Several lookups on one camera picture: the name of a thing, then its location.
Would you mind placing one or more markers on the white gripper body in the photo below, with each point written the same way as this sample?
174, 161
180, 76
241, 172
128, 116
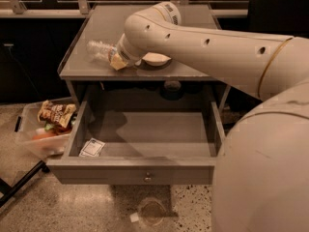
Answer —
125, 55

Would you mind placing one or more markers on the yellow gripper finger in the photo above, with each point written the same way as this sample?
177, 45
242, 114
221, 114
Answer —
117, 62

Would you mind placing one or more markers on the clear plastic water bottle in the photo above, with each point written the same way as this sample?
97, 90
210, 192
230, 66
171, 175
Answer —
100, 51

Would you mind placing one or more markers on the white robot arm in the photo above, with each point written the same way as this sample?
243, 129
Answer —
261, 178

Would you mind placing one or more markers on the grey cabinet with counter top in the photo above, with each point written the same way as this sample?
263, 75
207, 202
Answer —
86, 62

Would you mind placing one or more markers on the dark round object under counter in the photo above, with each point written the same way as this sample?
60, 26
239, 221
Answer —
171, 90

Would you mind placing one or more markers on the grey open top drawer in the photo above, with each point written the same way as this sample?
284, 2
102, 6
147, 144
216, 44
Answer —
176, 142

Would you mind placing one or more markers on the white card in drawer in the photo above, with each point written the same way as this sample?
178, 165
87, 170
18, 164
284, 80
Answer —
92, 148

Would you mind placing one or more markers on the metal drawer knob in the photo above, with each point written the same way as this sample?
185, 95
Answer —
148, 177

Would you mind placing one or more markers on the white paper bowl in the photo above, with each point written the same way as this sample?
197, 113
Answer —
155, 59

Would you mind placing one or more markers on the brown snack bag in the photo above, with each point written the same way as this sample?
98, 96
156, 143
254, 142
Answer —
56, 113

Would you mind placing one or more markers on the clear plastic storage bin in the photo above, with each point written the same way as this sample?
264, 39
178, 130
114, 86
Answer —
30, 126

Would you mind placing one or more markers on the orange item in bin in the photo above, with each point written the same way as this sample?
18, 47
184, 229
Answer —
44, 135

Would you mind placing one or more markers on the clear cup on floor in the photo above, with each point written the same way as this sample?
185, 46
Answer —
151, 211

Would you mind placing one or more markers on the black office chair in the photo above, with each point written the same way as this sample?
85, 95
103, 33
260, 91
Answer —
286, 17

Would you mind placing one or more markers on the black metal stand leg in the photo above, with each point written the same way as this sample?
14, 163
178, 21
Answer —
9, 191

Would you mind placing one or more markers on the metal railing frame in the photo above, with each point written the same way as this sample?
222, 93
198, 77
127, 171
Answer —
48, 0

